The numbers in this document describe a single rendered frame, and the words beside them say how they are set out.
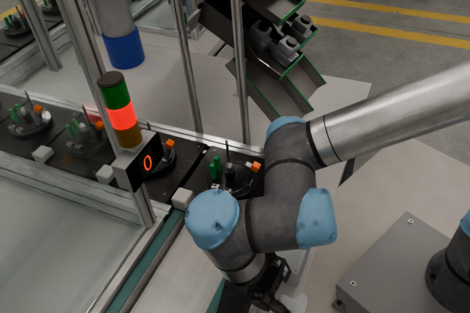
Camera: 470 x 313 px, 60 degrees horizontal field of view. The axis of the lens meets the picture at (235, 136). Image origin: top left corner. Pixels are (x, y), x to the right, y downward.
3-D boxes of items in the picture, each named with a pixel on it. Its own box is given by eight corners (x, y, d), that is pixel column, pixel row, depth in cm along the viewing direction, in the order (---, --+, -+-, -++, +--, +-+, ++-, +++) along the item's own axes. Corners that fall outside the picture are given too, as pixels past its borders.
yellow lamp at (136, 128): (147, 135, 85) (142, 117, 82) (133, 151, 82) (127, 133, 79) (127, 130, 87) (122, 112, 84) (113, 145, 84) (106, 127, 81)
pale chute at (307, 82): (317, 88, 139) (326, 82, 136) (299, 109, 131) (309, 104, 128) (266, 22, 135) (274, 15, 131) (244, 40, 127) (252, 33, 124)
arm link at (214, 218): (239, 231, 50) (175, 239, 52) (263, 270, 57) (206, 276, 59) (241, 179, 55) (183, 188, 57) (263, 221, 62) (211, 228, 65)
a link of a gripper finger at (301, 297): (327, 309, 73) (291, 280, 70) (314, 341, 70) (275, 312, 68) (316, 307, 75) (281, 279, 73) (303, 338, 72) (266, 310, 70)
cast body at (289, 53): (295, 62, 115) (305, 44, 109) (287, 69, 112) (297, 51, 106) (273, 44, 116) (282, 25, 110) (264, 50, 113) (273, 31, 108)
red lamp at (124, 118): (141, 117, 82) (136, 97, 79) (127, 132, 79) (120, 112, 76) (121, 112, 84) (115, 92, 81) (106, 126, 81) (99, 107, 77)
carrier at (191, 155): (208, 148, 126) (203, 117, 118) (168, 206, 111) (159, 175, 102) (143, 131, 135) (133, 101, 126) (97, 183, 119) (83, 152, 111)
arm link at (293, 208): (323, 154, 56) (247, 168, 59) (331, 222, 48) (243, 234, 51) (332, 191, 61) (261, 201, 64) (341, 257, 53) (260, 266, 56)
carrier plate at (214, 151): (287, 168, 118) (287, 163, 116) (255, 235, 102) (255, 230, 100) (212, 149, 126) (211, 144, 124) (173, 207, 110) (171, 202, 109)
